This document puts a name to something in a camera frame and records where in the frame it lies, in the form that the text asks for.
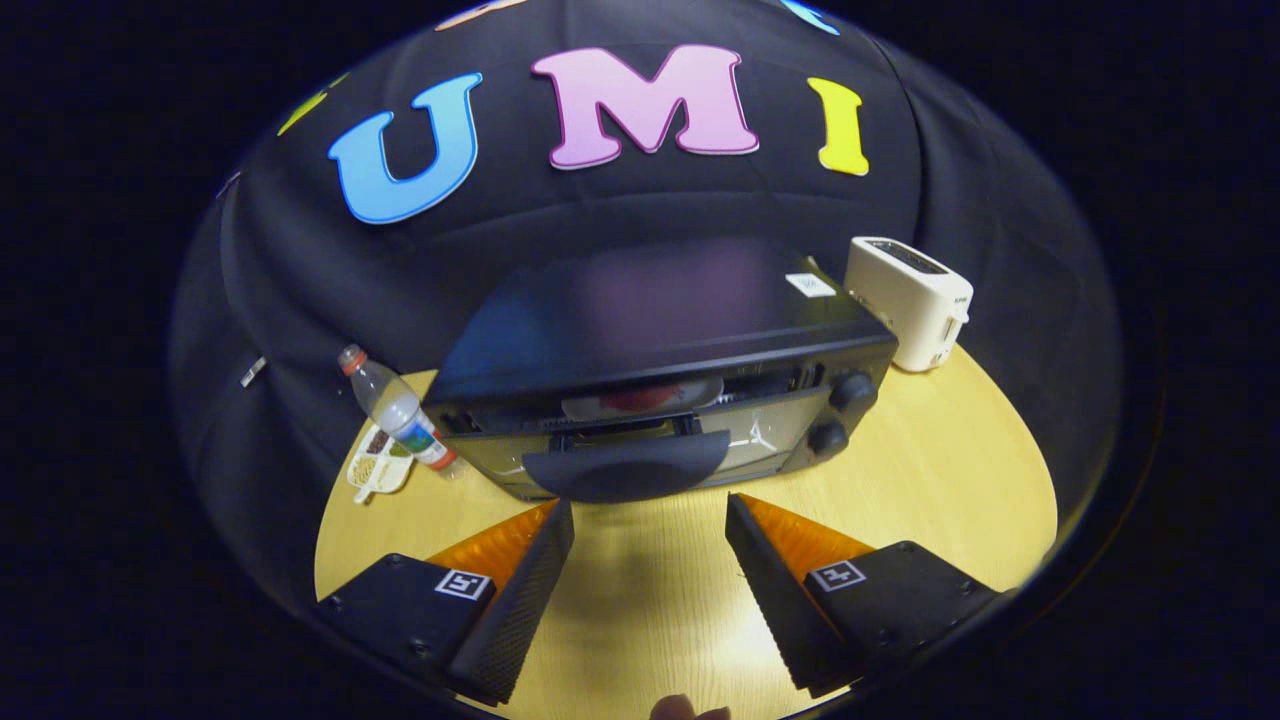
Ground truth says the white divided snack dish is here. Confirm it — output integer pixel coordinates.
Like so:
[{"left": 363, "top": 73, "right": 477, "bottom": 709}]
[{"left": 346, "top": 425, "right": 416, "bottom": 504}]

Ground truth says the white bread toaster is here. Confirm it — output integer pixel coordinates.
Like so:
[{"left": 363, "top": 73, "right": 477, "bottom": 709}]
[{"left": 843, "top": 236, "right": 974, "bottom": 373}]

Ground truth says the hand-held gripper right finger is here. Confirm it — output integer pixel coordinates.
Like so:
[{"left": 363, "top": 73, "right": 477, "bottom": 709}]
[{"left": 725, "top": 492, "right": 1001, "bottom": 699}]

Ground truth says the black toaster oven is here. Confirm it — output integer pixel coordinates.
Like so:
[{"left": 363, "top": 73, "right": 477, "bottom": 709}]
[{"left": 420, "top": 238, "right": 899, "bottom": 504}]

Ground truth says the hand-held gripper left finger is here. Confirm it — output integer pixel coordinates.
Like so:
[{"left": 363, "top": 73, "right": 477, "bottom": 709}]
[{"left": 318, "top": 498, "right": 576, "bottom": 706}]

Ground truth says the white square plate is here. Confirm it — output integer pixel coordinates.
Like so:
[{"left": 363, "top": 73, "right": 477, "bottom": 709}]
[{"left": 560, "top": 376, "right": 725, "bottom": 421}]

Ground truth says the clear plastic water bottle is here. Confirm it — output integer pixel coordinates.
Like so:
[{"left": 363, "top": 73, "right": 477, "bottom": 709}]
[{"left": 337, "top": 344, "right": 467, "bottom": 479}]

